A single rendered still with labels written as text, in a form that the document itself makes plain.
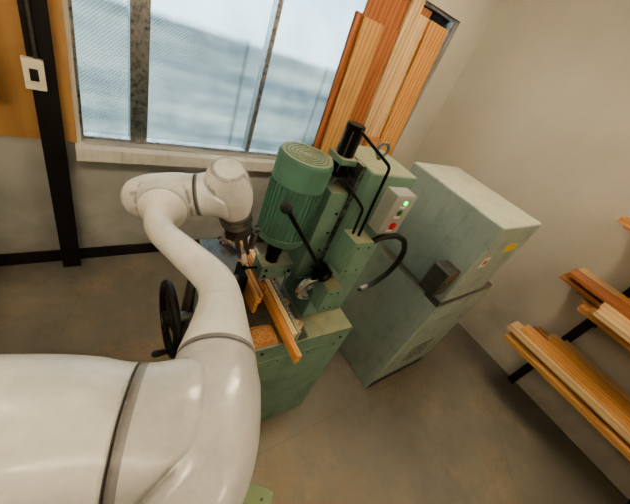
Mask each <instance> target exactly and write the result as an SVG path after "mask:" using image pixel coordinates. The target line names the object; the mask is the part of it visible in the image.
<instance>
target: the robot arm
mask: <svg viewBox="0 0 630 504"><path fill-rule="evenodd" d="M120 198H121V203H122V205H123V207H124V208H125V210H126V211H127V212H128V213H129V214H131V215H133V216H135V217H137V218H140V219H143V225H144V230H145V233H146V235H147V237H148V238H149V240H150V241H151V242H152V244H153V245H154V246H155V247H156V248H157V249H158V250H159V251H160V252H161V253H162V254H163V255H164V256H165V257H166V258H167V259H168V260H169V261H170V262H171V263H172V264H173V265H174V266H175V267H176V268H177V269H178V270H179V271H180V272H181V273H182V274H183V275H184V276H185V277H186V278H187V279H188V280H189V281H190V282H191V283H192V284H193V285H194V287H195V288H196V290H197V292H198V304H197V307H196V309H195V312H194V314H193V317H192V319H191V321H190V324H189V326H188V329H187V331H186V333H185V335H184V337H183V339H182V341H181V343H180V345H179V348H178V350H177V353H176V357H175V360H169V361H160V362H132V361H123V360H118V359H114V358H109V357H100V356H89V355H72V354H0V504H243V503H244V500H245V497H246V494H247V492H248V489H249V486H250V482H251V479H252V475H253V471H254V467H255V463H256V458H257V452H258V446H259V437H260V423H261V385H260V379H259V374H258V368H257V361H256V353H255V347H254V344H253V340H252V336H251V333H250V329H249V325H248V320H247V315H246V310H245V305H244V300H243V296H242V293H241V290H240V287H239V284H238V282H237V280H236V278H235V277H234V275H233V274H232V272H231V271H230V270H229V268H228V267H227V266H226V265H225V264H224V263H223V262H222V261H221V260H220V259H218V258H217V257H216V256H215V255H213V254H212V253H211V252H209V251H208V250H207V249H205V248H204V247H202V246H201V245H200V244H198V243H197V242H196V241H194V240H193V239H192V238H190V237H189V236H188V235H186V234H185V233H183V232H182V231H181V230H179V229H178V228H177V227H179V226H181V225H182V224H183V223H184V222H185V221H187V220H189V219H190V218H191V217H193V216H213V217H218V218H219V220H220V224H221V226H222V227H223V228H224V229H225V233H224V236H223V237H221V236H220V237H218V241H219V244H220V245H221V246H224V247H225V248H226V249H227V250H228V251H229V252H230V254H231V255H232V256H234V255H236V254H237V256H238V258H241V259H242V261H243V264H245V263H247V262H248V261H247V255H249V253H250V252H249V250H250V249H251V250H252V249H254V247H255V244H256V240H257V237H258V235H259V234H260V233H261V231H260V229H259V227H258V225H255V226H254V227H252V225H251V224H252V221H253V218H252V205H253V189H252V185H251V181H250V177H249V175H248V172H247V170H246V168H245V167H244V165H243V164H242V163H241V162H240V161H238V160H237V159H234V158H231V157H220V158H217V159H215V160H214V161H213V162H212V163H211V164H210V165H209V167H208V168H207V170H206V172H203V173H196V174H192V173H182V172H165V173H151V174H144V175H140V176H137V177H134V178H132V179H130V180H128V181H127V182H126V183H125V184H124V186H123V187H122V189H121V194H120ZM250 234H251V235H250ZM249 235H250V238H249V242H248V239H247V238H248V236H249ZM227 240H230V241H233V242H234V244H235V248H233V247H232V246H231V244H230V243H229V242H228V241H227ZM241 240H242V242H243V246H241V247H240V242H239V241H241Z"/></svg>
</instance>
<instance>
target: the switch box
mask: <svg viewBox="0 0 630 504"><path fill-rule="evenodd" d="M416 199H417V196H416V195H415V194H414V193H412V192H411V191H410V190H409V189H408V188H402V187H387V189H386V191H385V193H384V195H383V196H382V198H381V200H380V202H379V204H378V206H377V207H376V209H375V211H374V213H373V215H372V217H371V218H370V220H369V222H368V225H369V226H370V227H371V228H372V229H373V231H374V232H375V233H376V234H385V233H396V231H397V229H398V228H399V226H400V225H401V223H402V221H403V220H404V218H405V217H406V215H407V213H408V212H409V210H410V209H411V207H412V205H413V204H414V202H415V201H416ZM405 201H408V204H407V205H406V208H405V209H402V208H400V206H403V203H404V202H405ZM399 210H402V211H403V213H402V214H401V215H400V217H399V218H394V216H397V212H398V211H399ZM392 223H396V227H395V228H394V229H393V230H391V231H386V230H388V229H389V226H390V224H392ZM385 231H386V232H385Z"/></svg>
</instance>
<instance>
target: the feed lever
mask: <svg viewBox="0 0 630 504"><path fill-rule="evenodd" d="M292 209H293V206H292V204H291V203H290V202H288V201H285V202H283V203H281V205H280V210H281V212H282V213H284V214H287V215H288V217H289V218H290V220H291V222H292V224H293V225H294V227H295V229H296V231H297V232H298V234H299V236H300V238H301V239H302V241H303V243H304V245H305V246H306V248H307V250H308V251H309V253H310V255H311V257H312V258H313V260H314V262H315V264H316V266H315V267H314V268H313V273H314V275H315V276H316V278H317V279H318V281H319V282H325V281H327V280H329V279H330V278H334V277H335V276H334V275H333V273H332V271H331V269H330V268H329V267H328V265H327V264H326V263H325V262H321V263H319V261H318V259H317V257H316V255H315V254H314V252H313V250H312V248H311V246H310V245H309V243H308V241H307V239H306V237H305V235H304V234H303V232H302V230H301V228H300V226H299V225H298V223H297V221H296V219H295V217H294V215H293V214H292Z"/></svg>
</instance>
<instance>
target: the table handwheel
mask: <svg viewBox="0 0 630 504"><path fill-rule="evenodd" d="M159 312H160V323H161V330H162V336H163V341H164V345H165V349H169V350H170V353H168V356H169V357H170V358H171V359H175V357H176V353H177V350H178V348H179V345H180V343H181V341H182V325H181V321H187V320H191V319H192V317H193V314H194V310H192V311H191V312H187V311H182V312H180V308H179V302H178V297H177V294H176V290H175V287H174V285H173V283H172V282H171V281H170V280H168V279H165V280H163V281H162V282H161V285H160V290H159ZM169 328H170V329H171V332H172V335H173V344H172V340H171V336H170V330H169Z"/></svg>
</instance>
